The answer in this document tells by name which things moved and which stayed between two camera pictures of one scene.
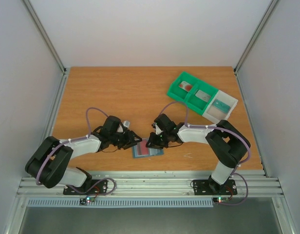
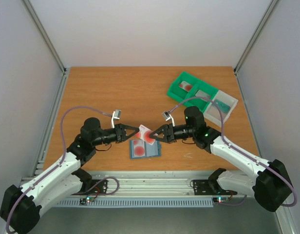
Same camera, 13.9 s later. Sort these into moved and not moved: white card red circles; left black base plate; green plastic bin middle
Moved: white card red circles
Not moved: green plastic bin middle; left black base plate
